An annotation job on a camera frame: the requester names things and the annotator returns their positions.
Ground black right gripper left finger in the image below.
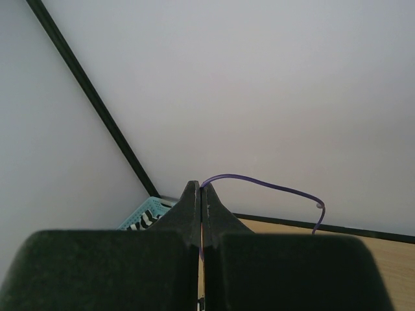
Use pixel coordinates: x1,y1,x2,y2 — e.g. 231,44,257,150
1,181,200,310

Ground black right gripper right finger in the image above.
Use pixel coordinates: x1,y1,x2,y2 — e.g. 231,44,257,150
201,185,394,310

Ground striped black white cloth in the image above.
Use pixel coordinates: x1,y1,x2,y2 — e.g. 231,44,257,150
126,210,162,231

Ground blue plastic basket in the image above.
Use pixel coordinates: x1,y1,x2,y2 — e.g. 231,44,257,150
117,196,176,231

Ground black enclosure frame post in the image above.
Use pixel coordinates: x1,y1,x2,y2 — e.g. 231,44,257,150
27,0,161,198

